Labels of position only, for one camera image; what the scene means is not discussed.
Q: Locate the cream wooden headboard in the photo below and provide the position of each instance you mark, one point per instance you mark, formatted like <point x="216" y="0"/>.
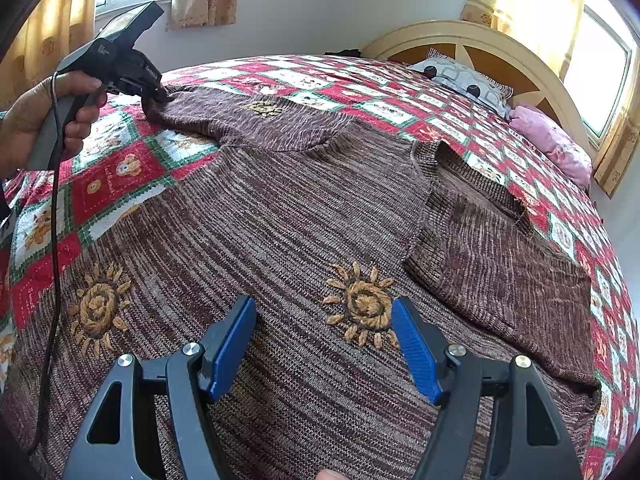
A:
<point x="545" y="80"/>

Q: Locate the grey patterned pillow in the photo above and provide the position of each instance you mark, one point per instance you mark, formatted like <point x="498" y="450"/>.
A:
<point x="460" y="77"/>

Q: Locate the red checked printed blanket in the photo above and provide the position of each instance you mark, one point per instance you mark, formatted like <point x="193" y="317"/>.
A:
<point x="500" y="125"/>

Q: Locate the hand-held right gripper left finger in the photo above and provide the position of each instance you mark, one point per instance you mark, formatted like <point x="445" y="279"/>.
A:
<point x="235" y="347"/>

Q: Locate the person's left hand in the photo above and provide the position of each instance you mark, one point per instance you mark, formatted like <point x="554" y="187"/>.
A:
<point x="22" y="120"/>

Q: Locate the pink pillow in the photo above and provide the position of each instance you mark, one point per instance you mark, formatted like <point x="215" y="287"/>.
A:
<point x="555" y="140"/>

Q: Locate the person's right hand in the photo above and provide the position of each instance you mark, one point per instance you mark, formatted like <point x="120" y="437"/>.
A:
<point x="330" y="475"/>

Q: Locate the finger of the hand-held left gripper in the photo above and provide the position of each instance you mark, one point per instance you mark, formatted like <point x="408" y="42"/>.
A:
<point x="156" y="100"/>

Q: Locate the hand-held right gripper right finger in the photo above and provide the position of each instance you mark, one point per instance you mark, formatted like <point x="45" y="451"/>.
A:
<point x="415" y="350"/>

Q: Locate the brown knitted sweater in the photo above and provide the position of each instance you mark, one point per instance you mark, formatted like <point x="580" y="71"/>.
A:
<point x="300" y="210"/>

